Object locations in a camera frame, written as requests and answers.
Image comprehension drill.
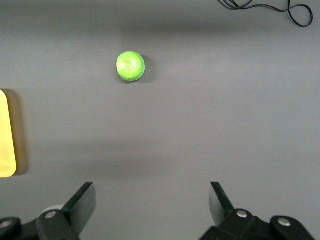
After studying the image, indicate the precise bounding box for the loose black cable on table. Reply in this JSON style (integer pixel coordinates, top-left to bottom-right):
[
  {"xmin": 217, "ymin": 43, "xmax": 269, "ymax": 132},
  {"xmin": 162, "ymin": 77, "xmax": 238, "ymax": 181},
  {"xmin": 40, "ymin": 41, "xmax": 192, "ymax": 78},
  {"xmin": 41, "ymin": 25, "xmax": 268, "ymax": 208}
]
[{"xmin": 216, "ymin": 0, "xmax": 314, "ymax": 28}]

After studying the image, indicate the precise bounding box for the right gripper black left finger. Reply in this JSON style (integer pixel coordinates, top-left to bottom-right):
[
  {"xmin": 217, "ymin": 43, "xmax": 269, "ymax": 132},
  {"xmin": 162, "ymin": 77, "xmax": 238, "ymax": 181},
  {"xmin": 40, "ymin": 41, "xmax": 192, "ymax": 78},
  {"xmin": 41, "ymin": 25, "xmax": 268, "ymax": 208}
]
[{"xmin": 36, "ymin": 181, "xmax": 97, "ymax": 240}]

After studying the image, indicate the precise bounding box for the yellow plastic tray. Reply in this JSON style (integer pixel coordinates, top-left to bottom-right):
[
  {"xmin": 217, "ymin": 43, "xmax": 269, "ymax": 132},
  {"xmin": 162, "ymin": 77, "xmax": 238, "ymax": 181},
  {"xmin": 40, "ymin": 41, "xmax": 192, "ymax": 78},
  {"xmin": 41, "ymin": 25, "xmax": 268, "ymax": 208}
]
[{"xmin": 0, "ymin": 89, "xmax": 18, "ymax": 179}]

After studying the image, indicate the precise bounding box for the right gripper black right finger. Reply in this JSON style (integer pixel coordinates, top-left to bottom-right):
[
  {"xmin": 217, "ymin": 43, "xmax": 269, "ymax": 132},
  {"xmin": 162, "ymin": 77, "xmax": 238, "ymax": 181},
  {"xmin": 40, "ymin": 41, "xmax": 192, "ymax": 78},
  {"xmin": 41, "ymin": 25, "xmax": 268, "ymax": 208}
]
[{"xmin": 199, "ymin": 181, "xmax": 276, "ymax": 240}]

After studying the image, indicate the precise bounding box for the green apple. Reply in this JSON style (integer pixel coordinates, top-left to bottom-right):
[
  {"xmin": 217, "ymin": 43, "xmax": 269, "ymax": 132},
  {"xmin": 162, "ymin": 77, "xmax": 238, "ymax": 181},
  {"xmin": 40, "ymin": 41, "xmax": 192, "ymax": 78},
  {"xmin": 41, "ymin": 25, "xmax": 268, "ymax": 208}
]
[{"xmin": 116, "ymin": 51, "xmax": 146, "ymax": 83}]

